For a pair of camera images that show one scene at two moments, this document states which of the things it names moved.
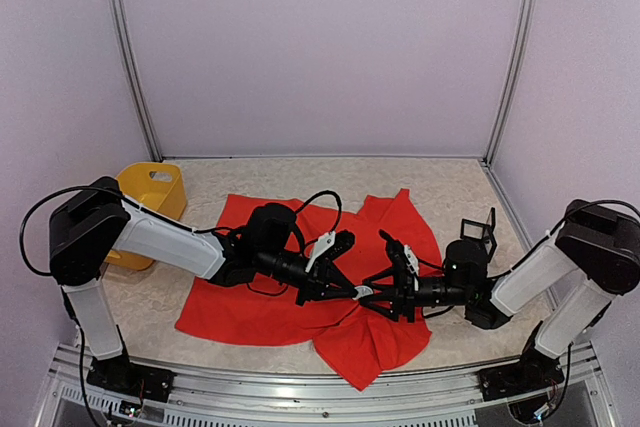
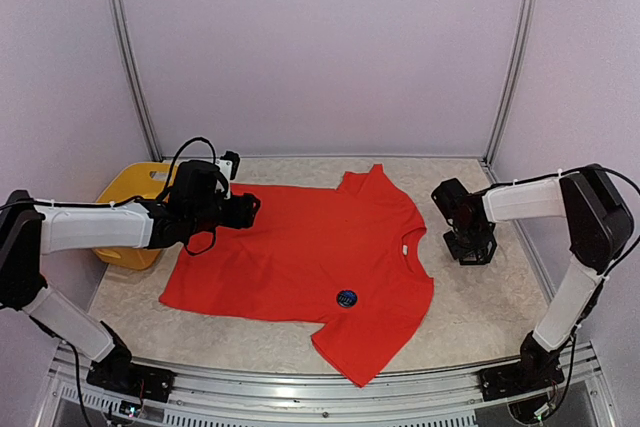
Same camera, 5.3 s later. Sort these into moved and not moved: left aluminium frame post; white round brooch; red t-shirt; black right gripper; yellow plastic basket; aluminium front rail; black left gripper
Moved: red t-shirt; black right gripper; white round brooch; black left gripper
Not moved: left aluminium frame post; aluminium front rail; yellow plastic basket
